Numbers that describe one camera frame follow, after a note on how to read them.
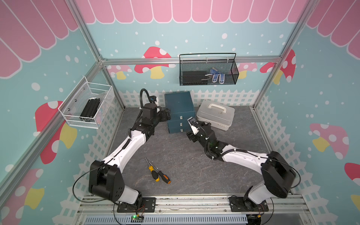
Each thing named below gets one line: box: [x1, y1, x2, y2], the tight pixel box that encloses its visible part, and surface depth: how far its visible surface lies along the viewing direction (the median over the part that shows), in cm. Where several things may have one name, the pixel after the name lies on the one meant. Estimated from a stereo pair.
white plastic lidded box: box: [196, 99, 236, 132], surface depth 104 cm
